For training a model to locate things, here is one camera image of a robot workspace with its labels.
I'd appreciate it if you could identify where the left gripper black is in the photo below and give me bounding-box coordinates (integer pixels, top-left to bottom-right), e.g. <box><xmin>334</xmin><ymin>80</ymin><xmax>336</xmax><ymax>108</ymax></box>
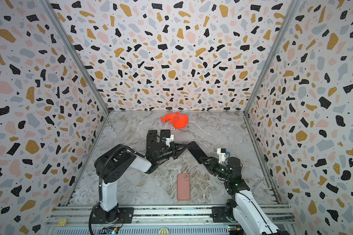
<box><xmin>153</xmin><ymin>143</ymin><xmax>186</xmax><ymax>164</ymax></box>

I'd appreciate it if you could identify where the black phone case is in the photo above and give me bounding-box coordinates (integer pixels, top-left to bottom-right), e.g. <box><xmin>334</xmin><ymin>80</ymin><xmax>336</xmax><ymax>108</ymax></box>
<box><xmin>160</xmin><ymin>129</ymin><xmax>171</xmax><ymax>141</ymax></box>

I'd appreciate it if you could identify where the pink phone case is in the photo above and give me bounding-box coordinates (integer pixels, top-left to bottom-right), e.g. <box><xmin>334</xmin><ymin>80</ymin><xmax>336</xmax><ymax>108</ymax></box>
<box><xmin>177</xmin><ymin>173</ymin><xmax>190</xmax><ymax>201</ymax></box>

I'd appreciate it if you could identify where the black smartphone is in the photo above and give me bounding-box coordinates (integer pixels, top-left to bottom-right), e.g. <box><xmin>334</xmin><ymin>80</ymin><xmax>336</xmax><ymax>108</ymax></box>
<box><xmin>186</xmin><ymin>142</ymin><xmax>207</xmax><ymax>164</ymax></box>
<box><xmin>146</xmin><ymin>130</ymin><xmax>158</xmax><ymax>158</ymax></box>

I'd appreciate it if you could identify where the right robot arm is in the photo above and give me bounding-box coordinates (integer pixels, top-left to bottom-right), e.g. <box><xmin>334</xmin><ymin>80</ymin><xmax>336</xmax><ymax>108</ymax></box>
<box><xmin>200</xmin><ymin>157</ymin><xmax>289</xmax><ymax>235</ymax></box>

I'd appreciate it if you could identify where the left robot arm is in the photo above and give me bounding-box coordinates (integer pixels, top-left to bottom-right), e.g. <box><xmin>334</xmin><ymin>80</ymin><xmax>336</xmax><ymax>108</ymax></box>
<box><xmin>94</xmin><ymin>140</ymin><xmax>186</xmax><ymax>222</ymax></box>

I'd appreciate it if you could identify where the red plush whale toy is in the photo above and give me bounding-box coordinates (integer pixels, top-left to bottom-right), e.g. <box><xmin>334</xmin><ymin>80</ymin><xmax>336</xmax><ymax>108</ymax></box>
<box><xmin>160</xmin><ymin>112</ymin><xmax>189</xmax><ymax>129</ymax></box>

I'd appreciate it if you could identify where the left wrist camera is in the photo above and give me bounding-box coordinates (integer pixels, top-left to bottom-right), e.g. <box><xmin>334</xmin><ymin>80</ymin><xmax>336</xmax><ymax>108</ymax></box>
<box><xmin>163</xmin><ymin>135</ymin><xmax>174</xmax><ymax>146</ymax></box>

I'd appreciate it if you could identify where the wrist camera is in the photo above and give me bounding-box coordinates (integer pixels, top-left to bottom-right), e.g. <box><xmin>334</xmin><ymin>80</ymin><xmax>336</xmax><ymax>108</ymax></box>
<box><xmin>163</xmin><ymin>135</ymin><xmax>174</xmax><ymax>146</ymax></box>
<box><xmin>217</xmin><ymin>148</ymin><xmax>230</xmax><ymax>164</ymax></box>

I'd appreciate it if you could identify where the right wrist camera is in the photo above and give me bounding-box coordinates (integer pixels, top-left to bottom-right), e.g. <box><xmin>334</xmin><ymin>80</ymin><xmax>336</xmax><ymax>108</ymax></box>
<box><xmin>217</xmin><ymin>148</ymin><xmax>230</xmax><ymax>164</ymax></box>

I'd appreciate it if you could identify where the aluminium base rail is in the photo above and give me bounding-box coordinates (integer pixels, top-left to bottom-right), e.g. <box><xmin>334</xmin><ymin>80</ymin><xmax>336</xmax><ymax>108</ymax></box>
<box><xmin>44</xmin><ymin>204</ymin><xmax>295</xmax><ymax>235</ymax></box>

